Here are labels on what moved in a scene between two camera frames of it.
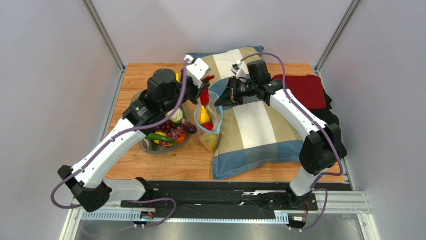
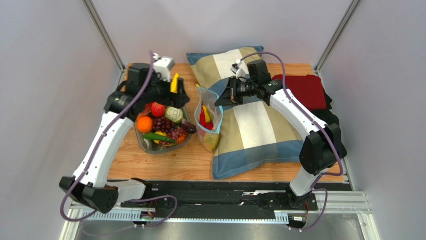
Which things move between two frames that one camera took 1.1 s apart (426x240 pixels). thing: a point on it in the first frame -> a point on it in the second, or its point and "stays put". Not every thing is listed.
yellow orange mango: x=209 y=140 stays put
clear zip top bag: x=208 y=120 stays put
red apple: x=208 y=126 stays put
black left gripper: x=197 y=91 -> x=178 y=100
